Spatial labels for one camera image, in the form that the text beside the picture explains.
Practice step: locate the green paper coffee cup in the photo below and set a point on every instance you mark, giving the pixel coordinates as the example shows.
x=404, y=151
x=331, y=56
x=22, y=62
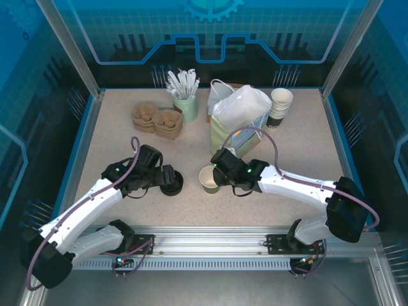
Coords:
x=207, y=182

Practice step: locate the green printed paper bag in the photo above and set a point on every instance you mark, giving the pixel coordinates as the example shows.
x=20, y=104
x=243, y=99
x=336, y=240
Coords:
x=223, y=140

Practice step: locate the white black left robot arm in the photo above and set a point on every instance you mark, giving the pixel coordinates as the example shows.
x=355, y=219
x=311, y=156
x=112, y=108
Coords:
x=95, y=204

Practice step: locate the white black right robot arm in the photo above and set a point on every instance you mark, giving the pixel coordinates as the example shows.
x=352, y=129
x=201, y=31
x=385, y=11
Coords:
x=296, y=185

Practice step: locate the brown pulp cup carrier stack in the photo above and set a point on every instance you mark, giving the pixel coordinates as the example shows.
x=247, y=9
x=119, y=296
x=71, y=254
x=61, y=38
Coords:
x=165, y=130

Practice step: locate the white black paper cup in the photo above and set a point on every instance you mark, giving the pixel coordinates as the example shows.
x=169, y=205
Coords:
x=273, y=117
x=273, y=113
x=274, y=124
x=274, y=110

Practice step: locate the green straw holder cup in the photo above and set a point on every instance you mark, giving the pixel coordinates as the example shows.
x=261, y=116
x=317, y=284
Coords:
x=186, y=110

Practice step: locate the folded white paper bag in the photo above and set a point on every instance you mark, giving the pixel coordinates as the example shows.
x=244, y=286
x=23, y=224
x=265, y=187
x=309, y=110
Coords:
x=213, y=102

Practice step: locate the white wrapped straw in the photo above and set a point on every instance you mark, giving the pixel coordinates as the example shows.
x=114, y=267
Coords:
x=182, y=81
x=172, y=89
x=190, y=81
x=194, y=86
x=173, y=83

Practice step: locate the small lit circuit board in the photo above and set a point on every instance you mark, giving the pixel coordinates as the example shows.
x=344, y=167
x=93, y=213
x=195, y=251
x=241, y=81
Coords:
x=307, y=259
x=122, y=259

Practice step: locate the stack of paper cups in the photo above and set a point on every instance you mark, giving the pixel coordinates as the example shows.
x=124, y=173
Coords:
x=282, y=95

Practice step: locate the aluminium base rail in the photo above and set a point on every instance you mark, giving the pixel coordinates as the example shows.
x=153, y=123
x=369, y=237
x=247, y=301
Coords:
x=207, y=237

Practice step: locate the aluminium side rail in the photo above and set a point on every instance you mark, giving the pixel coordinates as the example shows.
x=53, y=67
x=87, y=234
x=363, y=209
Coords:
x=81, y=159

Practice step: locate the aluminium corner post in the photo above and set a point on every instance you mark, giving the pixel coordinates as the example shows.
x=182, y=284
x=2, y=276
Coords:
x=72, y=48
x=346, y=48

